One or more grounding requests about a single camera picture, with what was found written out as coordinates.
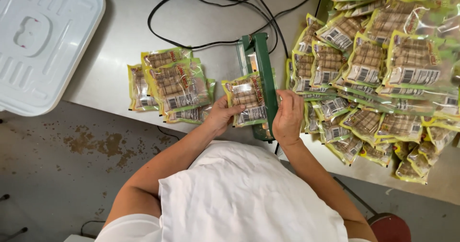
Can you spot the heap of sausage packets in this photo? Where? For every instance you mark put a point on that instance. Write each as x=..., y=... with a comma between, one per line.
x=381, y=69

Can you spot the red round stool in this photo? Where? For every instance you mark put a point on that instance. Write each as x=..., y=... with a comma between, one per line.
x=390, y=229

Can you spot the white plastic lid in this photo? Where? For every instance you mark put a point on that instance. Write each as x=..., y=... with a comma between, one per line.
x=39, y=44

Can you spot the white apron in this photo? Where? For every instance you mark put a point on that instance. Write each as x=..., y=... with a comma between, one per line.
x=244, y=199

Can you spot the yellow-edged sausage packet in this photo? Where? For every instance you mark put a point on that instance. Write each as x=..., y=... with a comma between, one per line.
x=163, y=57
x=248, y=91
x=190, y=115
x=178, y=85
x=138, y=89

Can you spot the black stand feet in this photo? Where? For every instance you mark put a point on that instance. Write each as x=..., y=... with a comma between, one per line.
x=12, y=233

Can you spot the green heat sealer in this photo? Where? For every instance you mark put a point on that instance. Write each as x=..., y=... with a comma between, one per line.
x=265, y=62

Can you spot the person's right hand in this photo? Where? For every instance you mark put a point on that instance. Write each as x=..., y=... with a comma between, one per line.
x=289, y=119

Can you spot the person's left hand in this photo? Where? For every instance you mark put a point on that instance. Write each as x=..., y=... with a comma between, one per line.
x=217, y=118

